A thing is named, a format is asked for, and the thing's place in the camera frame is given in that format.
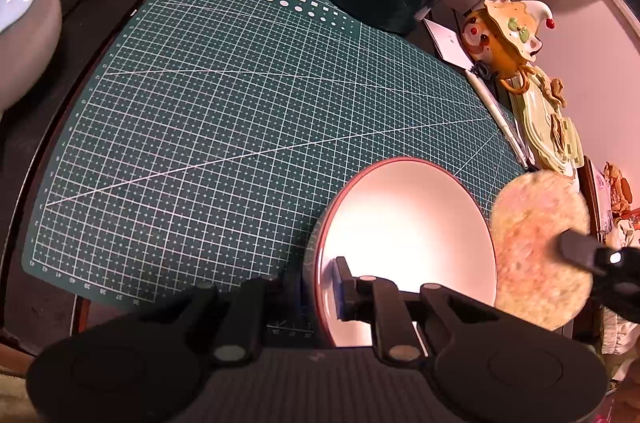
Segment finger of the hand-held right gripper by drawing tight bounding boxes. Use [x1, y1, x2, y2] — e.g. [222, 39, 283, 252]
[557, 228, 640, 322]

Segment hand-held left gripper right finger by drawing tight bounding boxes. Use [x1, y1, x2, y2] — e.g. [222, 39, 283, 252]
[333, 255, 507, 367]

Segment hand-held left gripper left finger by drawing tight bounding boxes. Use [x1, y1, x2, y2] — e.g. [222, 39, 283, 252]
[122, 274, 302, 366]

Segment oval cream sponge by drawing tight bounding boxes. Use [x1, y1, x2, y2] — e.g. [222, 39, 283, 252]
[490, 170, 592, 331]

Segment white bowl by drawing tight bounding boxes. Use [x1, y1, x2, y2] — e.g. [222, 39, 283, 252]
[301, 157, 498, 349]

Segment white crumpled bag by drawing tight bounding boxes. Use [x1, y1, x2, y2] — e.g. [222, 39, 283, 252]
[600, 212, 640, 355]

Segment brown toy figure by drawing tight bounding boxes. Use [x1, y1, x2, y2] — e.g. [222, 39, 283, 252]
[602, 160, 637, 215]

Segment stack of cream green cards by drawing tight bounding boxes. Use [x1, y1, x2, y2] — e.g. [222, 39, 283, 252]
[507, 68, 586, 180]

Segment white craft knife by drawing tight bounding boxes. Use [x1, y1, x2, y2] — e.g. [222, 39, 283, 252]
[465, 68, 531, 169]

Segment green cutting mat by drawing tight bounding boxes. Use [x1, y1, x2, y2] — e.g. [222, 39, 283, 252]
[21, 0, 531, 340]

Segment orange pig mug cream hat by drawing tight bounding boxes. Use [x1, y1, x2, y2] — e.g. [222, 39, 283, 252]
[461, 0, 557, 95]

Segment white paper card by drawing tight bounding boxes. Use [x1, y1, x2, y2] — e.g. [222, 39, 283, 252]
[422, 18, 476, 70]

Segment grey mug with blue hat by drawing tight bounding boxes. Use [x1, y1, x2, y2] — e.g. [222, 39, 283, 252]
[0, 0, 63, 114]

